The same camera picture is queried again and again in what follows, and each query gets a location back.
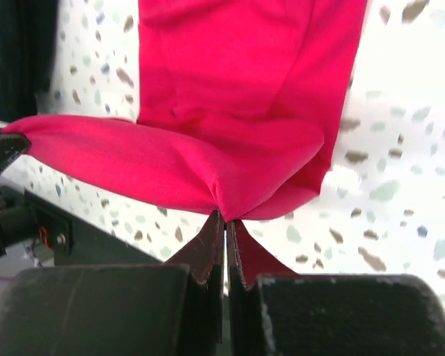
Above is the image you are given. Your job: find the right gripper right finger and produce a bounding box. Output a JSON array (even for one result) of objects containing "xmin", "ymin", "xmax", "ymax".
[{"xmin": 227, "ymin": 220, "xmax": 445, "ymax": 355}]

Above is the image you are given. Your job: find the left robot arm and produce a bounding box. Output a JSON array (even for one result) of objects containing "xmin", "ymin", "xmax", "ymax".
[{"xmin": 0, "ymin": 130, "xmax": 38, "ymax": 257}]

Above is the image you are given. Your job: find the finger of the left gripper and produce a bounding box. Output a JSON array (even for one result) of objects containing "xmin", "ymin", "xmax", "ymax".
[{"xmin": 0, "ymin": 130, "xmax": 31, "ymax": 175}]

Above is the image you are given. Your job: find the folded black t shirt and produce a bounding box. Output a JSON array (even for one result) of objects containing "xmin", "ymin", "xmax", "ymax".
[{"xmin": 0, "ymin": 0, "xmax": 59, "ymax": 122}]

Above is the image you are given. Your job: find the pink t shirt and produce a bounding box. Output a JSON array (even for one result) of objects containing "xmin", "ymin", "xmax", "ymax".
[{"xmin": 4, "ymin": 1, "xmax": 366, "ymax": 221}]

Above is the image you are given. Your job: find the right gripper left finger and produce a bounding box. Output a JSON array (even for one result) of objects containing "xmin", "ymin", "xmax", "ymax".
[{"xmin": 0, "ymin": 211, "xmax": 224, "ymax": 355}]

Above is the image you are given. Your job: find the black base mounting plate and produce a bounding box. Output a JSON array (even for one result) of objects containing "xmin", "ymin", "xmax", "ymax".
[{"xmin": 0, "ymin": 185, "xmax": 159, "ymax": 266}]

